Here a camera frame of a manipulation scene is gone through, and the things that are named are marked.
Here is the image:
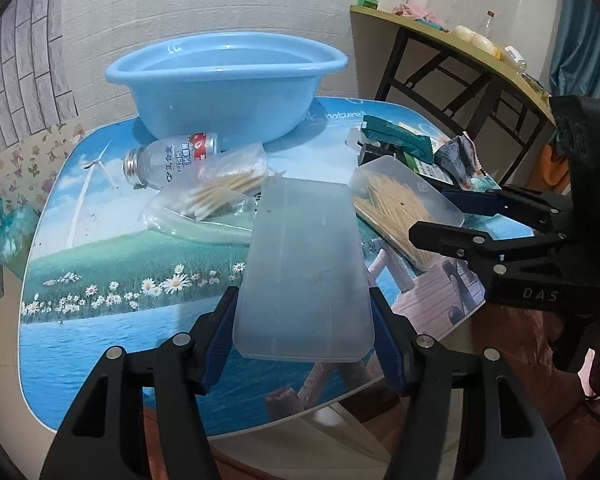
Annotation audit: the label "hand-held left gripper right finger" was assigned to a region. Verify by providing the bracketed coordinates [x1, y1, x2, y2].
[368, 286, 566, 480]

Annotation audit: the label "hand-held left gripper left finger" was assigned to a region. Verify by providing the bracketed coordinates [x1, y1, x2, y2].
[40, 286, 241, 480]

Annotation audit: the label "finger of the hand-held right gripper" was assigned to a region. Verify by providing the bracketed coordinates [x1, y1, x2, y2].
[408, 219, 567, 274]
[442, 184, 576, 234]

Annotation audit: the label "clear plastic toothpick box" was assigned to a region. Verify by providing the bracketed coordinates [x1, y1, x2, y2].
[349, 155, 466, 271]

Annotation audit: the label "dark green packet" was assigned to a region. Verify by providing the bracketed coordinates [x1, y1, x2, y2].
[360, 115, 433, 158]

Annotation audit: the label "translucent plastic lid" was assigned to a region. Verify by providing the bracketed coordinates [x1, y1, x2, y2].
[232, 177, 376, 363]

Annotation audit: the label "clear bag of cotton swabs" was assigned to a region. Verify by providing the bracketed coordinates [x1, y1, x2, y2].
[140, 142, 281, 246]

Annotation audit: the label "light blue plastic basin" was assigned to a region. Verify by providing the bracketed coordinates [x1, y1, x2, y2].
[105, 37, 348, 142]

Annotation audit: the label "landscape printed desktop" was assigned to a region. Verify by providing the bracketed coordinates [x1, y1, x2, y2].
[19, 97, 536, 438]

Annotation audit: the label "crumpled silver packet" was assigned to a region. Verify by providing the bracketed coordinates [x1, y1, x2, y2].
[432, 132, 486, 188]

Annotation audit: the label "orange cloth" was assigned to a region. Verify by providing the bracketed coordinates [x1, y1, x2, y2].
[535, 145, 573, 196]

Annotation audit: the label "green and white packet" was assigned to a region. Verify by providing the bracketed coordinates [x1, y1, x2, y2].
[409, 154, 461, 186]

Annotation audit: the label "person's brown garment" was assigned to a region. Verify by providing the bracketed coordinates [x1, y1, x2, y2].
[480, 304, 600, 480]

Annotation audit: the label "clear plastic jar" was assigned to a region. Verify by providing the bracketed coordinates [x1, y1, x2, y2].
[500, 45, 528, 73]

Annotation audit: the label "cream round items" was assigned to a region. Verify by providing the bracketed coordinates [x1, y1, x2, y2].
[454, 25, 498, 53]

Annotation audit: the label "blue curtain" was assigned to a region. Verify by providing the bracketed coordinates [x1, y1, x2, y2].
[547, 0, 600, 106]

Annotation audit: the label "wooden side table, black legs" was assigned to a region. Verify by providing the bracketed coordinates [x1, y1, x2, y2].
[350, 4, 561, 186]

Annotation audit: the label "clear glass bottle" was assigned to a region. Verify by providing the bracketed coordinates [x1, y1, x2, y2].
[477, 10, 496, 41]

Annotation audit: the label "teal flat item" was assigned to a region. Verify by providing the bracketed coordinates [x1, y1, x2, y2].
[415, 17, 451, 33]

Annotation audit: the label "pink cloth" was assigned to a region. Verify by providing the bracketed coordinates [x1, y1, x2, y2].
[392, 2, 443, 23]

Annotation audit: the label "teal plastic bag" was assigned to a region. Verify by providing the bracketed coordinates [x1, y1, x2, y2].
[0, 200, 41, 276]

